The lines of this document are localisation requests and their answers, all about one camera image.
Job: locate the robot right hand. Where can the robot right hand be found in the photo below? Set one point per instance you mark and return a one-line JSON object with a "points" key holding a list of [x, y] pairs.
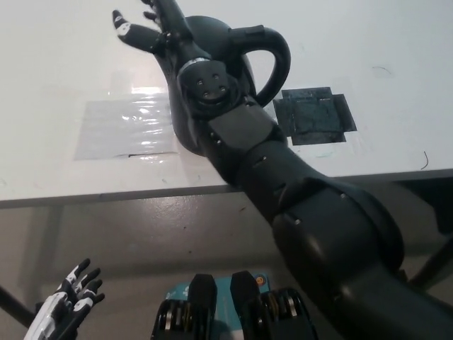
{"points": [[177, 32]]}

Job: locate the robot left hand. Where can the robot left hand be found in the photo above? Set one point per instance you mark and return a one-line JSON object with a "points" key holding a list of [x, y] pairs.
{"points": [[76, 297]]}

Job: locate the black electric kettle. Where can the black electric kettle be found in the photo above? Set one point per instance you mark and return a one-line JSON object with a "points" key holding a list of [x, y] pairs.
{"points": [[281, 46]]}

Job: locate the black desk leg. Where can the black desk leg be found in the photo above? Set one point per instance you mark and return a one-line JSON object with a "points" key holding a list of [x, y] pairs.
{"points": [[14, 306], [433, 263]]}

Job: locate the robot torso black teal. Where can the robot torso black teal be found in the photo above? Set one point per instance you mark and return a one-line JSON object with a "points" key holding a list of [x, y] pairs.
{"points": [[201, 311]]}

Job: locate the black tape patch on desk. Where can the black tape patch on desk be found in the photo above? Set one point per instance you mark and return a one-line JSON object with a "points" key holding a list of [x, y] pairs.
{"points": [[315, 117]]}

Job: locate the clear tape sheet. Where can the clear tape sheet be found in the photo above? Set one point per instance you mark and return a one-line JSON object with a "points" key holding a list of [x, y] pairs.
{"points": [[124, 131]]}

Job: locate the black desk frame beam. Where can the black desk frame beam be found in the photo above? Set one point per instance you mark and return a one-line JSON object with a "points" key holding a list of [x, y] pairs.
{"points": [[424, 202]]}

